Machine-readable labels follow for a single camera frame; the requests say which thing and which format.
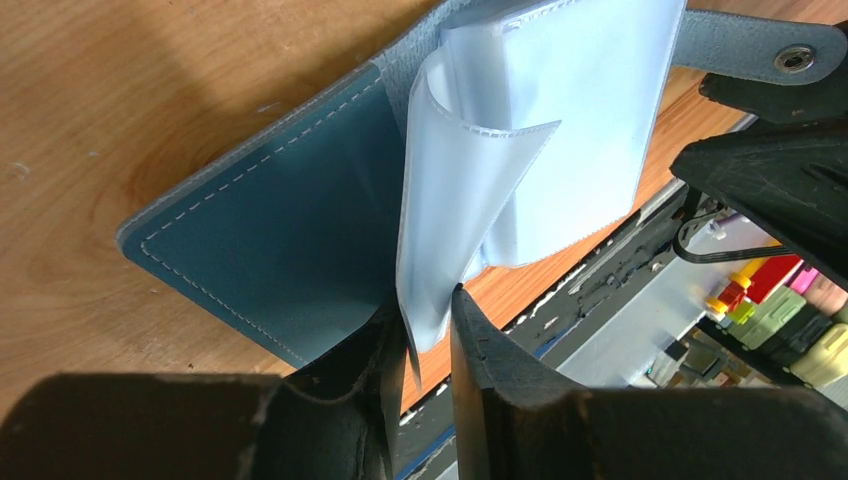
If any blue leather card holder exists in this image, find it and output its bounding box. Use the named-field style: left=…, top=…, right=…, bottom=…
left=116, top=1, right=847, bottom=367

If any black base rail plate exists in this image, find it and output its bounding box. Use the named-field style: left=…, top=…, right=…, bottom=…
left=394, top=183, right=708, bottom=479

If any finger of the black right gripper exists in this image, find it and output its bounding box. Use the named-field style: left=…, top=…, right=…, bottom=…
left=671, top=19, right=847, bottom=287

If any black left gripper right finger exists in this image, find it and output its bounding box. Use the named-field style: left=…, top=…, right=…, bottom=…
left=450, top=286, right=847, bottom=479

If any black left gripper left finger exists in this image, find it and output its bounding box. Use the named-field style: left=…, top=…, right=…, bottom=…
left=1, top=300, right=407, bottom=479

